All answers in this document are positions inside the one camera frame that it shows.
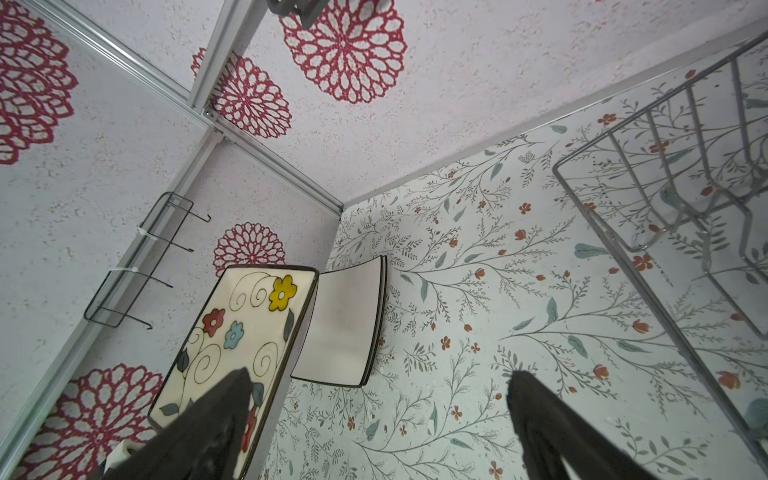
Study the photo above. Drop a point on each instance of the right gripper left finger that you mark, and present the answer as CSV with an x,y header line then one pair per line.
x,y
203,443

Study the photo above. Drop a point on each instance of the black wire wall basket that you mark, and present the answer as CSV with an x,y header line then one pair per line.
x,y
155,236

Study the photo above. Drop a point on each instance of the dark square floral plate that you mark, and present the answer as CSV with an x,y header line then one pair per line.
x,y
250,321

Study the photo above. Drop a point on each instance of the chrome wire dish rack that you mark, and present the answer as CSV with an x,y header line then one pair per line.
x,y
671,176

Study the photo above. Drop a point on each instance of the white square plate black rim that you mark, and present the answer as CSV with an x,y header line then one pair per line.
x,y
345,326

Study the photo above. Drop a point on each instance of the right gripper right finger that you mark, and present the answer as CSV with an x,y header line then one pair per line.
x,y
557,441

